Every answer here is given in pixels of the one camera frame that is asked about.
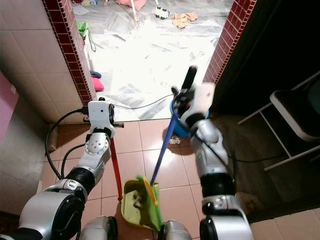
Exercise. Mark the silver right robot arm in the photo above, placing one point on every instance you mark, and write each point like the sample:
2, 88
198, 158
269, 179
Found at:
215, 160

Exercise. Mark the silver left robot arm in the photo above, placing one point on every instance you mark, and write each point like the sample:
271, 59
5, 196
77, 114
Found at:
65, 205

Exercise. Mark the pink slipper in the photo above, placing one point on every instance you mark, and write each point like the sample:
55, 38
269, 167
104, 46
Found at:
97, 83

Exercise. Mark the crumpled white paper scrap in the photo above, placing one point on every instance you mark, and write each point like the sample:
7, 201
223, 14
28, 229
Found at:
175, 140

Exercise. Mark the green hanging item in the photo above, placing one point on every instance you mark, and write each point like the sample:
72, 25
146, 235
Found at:
82, 29

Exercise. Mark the orange crumpled cloth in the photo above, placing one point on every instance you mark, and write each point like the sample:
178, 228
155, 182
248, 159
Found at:
184, 20

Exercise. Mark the white stand legs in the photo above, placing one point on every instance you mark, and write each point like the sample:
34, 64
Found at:
134, 11

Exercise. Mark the pink foam panel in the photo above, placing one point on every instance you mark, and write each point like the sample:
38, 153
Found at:
5, 92

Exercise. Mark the pink pillow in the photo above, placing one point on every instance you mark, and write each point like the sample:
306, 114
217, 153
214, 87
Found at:
131, 3

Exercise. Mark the silver left robot leg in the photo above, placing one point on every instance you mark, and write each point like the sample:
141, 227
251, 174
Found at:
97, 230

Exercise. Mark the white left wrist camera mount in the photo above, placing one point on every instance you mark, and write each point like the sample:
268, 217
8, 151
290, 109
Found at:
101, 116

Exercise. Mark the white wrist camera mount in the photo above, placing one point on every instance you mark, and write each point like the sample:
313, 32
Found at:
202, 97
101, 116

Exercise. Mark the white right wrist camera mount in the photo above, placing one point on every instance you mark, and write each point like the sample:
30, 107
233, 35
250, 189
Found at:
202, 97

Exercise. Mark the white metal frame chair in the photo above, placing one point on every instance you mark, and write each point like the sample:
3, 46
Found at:
297, 112

